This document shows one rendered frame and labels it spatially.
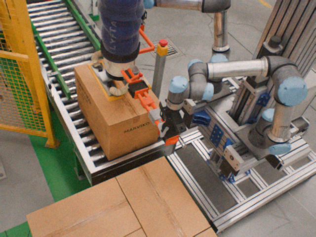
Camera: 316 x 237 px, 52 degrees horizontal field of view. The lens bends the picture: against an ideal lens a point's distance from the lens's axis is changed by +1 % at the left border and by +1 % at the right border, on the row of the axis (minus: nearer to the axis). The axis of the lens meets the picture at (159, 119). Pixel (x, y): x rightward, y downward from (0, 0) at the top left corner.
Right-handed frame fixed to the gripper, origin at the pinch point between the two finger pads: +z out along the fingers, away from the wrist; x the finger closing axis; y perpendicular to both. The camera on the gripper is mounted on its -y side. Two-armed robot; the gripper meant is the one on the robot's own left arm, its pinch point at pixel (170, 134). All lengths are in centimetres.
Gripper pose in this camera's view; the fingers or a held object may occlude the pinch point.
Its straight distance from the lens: 161.8
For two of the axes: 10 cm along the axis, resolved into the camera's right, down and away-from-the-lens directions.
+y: -4.7, -7.1, 5.2
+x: -8.8, 3.0, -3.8
